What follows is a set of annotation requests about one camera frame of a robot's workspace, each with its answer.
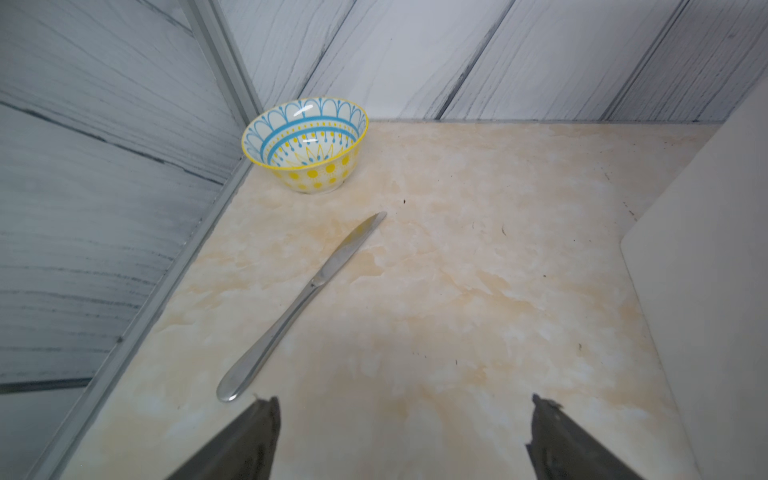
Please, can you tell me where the silver table knife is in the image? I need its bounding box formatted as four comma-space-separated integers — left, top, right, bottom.
216, 211, 387, 403

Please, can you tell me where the left aluminium frame post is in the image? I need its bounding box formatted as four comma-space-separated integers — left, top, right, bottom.
1, 1, 260, 479

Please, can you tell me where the white three-drawer cabinet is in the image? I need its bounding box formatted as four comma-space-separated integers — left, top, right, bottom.
621, 84, 767, 479

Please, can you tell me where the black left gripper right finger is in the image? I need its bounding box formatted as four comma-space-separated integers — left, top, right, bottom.
526, 394, 642, 480

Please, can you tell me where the yellow blue patterned bowl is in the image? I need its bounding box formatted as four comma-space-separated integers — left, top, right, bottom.
241, 96, 370, 194

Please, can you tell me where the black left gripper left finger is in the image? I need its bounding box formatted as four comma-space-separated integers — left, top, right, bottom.
168, 397, 281, 480

